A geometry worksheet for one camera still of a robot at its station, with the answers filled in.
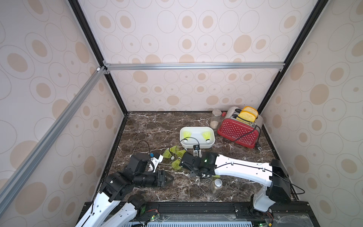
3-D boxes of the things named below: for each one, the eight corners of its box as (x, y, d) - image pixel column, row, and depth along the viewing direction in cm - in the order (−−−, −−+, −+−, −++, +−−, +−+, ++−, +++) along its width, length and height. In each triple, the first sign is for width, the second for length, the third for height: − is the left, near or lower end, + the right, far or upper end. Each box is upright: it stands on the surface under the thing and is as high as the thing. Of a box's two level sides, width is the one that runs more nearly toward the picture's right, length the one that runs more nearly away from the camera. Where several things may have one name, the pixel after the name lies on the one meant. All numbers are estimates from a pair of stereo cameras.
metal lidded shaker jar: (211, 193, 81) (214, 187, 73) (210, 184, 84) (212, 178, 76) (219, 193, 81) (223, 187, 73) (218, 184, 84) (222, 178, 76)
